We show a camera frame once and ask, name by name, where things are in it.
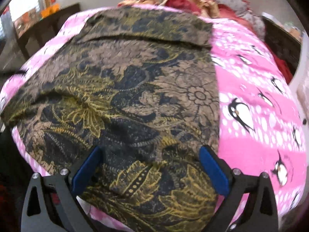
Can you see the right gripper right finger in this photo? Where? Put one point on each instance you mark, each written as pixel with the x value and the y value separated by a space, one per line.
pixel 249 201

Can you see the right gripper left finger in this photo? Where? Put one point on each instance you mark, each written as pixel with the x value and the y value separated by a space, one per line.
pixel 51 202

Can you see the brown gold batik cloth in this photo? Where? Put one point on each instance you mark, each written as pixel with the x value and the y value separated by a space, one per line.
pixel 140 84

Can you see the pink penguin blanket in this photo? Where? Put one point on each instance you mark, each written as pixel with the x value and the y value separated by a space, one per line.
pixel 260 128

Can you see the orange basket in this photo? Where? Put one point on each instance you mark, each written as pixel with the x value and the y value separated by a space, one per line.
pixel 50 10

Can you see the red gold floral blanket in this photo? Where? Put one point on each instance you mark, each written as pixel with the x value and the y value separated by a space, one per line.
pixel 205 8

